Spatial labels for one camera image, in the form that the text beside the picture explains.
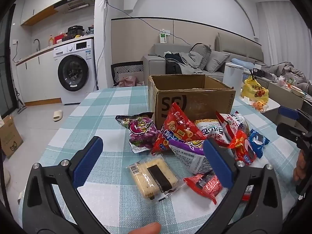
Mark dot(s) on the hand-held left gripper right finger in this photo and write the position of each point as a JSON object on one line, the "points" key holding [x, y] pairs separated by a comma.
{"points": [[219, 165]]}

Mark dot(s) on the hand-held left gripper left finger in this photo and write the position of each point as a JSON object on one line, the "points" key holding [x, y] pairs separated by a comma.
{"points": [[87, 160]]}

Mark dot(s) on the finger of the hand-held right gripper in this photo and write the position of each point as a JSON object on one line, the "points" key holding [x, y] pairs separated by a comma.
{"points": [[288, 113], [288, 129]]}

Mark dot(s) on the small blue snack packet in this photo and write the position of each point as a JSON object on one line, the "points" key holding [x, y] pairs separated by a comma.
{"points": [[259, 141]]}

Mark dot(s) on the purple and white snack bag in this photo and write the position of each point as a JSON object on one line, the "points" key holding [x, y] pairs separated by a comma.
{"points": [[187, 158]]}

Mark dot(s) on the white noodle snack bag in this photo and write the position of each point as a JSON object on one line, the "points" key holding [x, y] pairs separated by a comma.
{"points": [[212, 129]]}

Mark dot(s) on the red cone snack bag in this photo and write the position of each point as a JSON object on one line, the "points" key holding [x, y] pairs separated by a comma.
{"points": [[175, 126]]}

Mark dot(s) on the brown cardboard box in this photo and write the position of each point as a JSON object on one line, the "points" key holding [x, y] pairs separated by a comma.
{"points": [[170, 97]]}

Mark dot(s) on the person's right hand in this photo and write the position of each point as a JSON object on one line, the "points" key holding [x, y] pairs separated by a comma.
{"points": [[299, 168]]}

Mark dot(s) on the person's left hand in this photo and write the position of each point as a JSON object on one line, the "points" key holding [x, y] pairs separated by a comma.
{"points": [[146, 228]]}

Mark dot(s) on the white side table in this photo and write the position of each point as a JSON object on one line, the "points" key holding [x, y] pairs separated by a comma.
{"points": [[271, 106]]}

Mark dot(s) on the small red foil packet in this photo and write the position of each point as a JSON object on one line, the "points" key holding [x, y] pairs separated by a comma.
{"points": [[207, 187]]}

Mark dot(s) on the red packet with dark picture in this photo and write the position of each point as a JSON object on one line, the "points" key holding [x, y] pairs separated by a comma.
{"points": [[242, 146]]}

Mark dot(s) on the yellow plastic bag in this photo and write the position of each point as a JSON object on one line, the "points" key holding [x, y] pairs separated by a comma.
{"points": [[254, 90]]}

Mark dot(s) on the grey quilt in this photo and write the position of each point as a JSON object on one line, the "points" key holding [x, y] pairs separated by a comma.
{"points": [[287, 70]]}

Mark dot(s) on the red and white snack packet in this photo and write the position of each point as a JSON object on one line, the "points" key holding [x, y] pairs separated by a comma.
{"points": [[231, 124]]}

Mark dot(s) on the checked tablecloth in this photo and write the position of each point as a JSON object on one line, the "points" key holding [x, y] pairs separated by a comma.
{"points": [[109, 117]]}

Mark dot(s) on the beige slipper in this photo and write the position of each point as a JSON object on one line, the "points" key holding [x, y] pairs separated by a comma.
{"points": [[58, 115]]}

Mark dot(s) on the clear wrapped seaweed cake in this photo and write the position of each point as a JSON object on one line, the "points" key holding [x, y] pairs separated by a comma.
{"points": [[151, 175]]}

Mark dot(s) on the white trash bin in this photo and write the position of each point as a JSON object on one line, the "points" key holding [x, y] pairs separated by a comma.
{"points": [[232, 75]]}

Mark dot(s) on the light blue pillow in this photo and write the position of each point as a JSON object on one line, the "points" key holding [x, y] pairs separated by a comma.
{"points": [[241, 63]]}

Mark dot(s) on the printed cardboard box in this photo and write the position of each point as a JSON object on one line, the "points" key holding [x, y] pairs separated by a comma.
{"points": [[11, 136]]}

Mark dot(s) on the white curtain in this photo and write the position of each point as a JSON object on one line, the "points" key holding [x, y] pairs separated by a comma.
{"points": [[280, 29]]}

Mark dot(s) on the white washing machine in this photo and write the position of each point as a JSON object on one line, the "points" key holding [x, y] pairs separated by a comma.
{"points": [[75, 75]]}

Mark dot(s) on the grey pillow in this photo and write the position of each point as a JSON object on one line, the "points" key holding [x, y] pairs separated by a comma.
{"points": [[217, 61], [202, 53]]}

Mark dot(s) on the pink bag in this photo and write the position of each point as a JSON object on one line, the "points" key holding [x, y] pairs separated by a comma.
{"points": [[129, 81]]}

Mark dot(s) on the stick vacuum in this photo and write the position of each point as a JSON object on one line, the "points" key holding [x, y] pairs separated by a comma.
{"points": [[19, 100]]}

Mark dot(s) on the white kitchen counter cabinet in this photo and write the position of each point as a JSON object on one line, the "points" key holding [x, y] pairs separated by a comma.
{"points": [[41, 78]]}

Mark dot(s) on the patterned black and white chair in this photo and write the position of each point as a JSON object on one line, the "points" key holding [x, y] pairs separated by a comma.
{"points": [[126, 68]]}

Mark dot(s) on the grey jacket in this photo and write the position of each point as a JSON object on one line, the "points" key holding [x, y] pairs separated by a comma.
{"points": [[191, 62]]}

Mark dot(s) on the dark clothes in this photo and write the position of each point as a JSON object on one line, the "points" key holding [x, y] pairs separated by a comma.
{"points": [[173, 64]]}

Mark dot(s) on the grey sofa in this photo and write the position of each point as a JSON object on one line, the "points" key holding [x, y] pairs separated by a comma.
{"points": [[153, 63]]}

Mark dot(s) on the yellow soap bottle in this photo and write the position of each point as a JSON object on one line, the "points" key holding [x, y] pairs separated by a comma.
{"points": [[50, 41]]}

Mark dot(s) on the red box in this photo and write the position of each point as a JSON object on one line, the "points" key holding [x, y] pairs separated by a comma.
{"points": [[59, 39]]}

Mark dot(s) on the kitchen faucet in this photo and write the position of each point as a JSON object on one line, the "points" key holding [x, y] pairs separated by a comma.
{"points": [[36, 43]]}

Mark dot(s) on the black pressure cooker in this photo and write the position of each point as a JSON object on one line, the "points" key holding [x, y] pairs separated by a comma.
{"points": [[75, 31]]}

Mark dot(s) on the range hood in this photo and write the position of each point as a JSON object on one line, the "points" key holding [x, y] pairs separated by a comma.
{"points": [[73, 3]]}

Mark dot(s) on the green and white wall remote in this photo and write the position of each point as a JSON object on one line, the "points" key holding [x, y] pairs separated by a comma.
{"points": [[162, 38]]}

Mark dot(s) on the white wall cabinet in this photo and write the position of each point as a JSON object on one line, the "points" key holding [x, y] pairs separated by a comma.
{"points": [[41, 2]]}

